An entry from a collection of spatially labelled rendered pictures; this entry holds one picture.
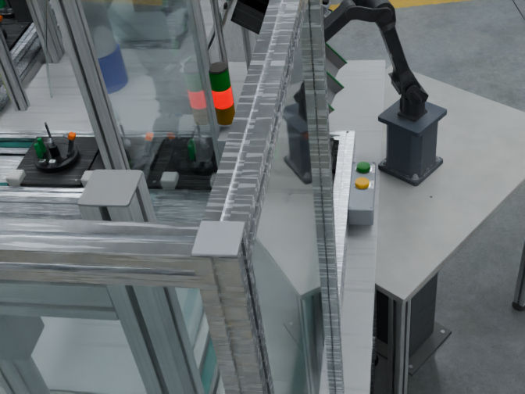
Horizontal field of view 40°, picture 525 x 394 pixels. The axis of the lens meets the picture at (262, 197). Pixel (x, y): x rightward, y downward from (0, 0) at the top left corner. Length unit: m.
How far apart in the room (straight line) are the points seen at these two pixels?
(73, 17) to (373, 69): 1.81
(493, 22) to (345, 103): 2.42
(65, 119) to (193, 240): 2.30
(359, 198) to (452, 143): 0.48
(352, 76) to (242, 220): 2.25
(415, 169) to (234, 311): 1.74
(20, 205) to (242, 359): 1.83
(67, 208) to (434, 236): 1.08
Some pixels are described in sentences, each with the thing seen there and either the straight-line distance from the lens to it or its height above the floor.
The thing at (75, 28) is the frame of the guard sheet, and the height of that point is 1.84.
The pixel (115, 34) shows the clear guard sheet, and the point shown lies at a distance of 1.23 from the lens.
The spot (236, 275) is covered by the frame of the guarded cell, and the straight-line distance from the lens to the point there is 0.46.
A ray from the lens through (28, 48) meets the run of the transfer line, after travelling 3.14.
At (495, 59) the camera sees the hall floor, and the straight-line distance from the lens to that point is 4.48.
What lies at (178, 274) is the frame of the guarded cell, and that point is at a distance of 0.47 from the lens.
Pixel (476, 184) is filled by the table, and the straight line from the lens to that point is 2.24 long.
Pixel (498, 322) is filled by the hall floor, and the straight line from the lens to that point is 2.99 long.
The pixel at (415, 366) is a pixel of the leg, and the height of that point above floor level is 0.01.
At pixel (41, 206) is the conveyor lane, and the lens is 2.29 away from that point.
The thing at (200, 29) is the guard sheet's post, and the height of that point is 1.53.
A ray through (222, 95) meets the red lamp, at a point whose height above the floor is 1.35.
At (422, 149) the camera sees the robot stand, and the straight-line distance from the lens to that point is 2.16.
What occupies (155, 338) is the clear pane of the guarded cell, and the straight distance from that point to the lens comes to 0.55.
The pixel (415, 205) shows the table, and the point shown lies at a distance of 2.15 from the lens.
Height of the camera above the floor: 2.31
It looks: 41 degrees down
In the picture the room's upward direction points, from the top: 8 degrees counter-clockwise
